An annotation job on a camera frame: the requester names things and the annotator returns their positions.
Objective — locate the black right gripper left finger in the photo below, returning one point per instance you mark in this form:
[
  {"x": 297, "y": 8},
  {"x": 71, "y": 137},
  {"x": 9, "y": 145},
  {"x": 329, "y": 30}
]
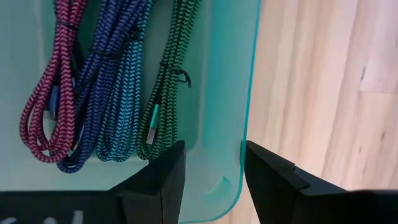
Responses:
[{"x": 161, "y": 186}]

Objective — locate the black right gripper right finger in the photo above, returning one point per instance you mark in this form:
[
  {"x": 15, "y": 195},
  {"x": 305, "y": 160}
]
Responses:
[{"x": 270, "y": 186}]

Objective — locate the small dark blue object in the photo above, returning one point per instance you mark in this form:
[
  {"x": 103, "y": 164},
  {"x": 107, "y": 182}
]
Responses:
[{"x": 124, "y": 118}]

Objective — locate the translucent teal plastic bin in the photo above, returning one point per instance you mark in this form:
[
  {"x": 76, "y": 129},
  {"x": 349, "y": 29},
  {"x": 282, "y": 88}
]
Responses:
[{"x": 224, "y": 93}]

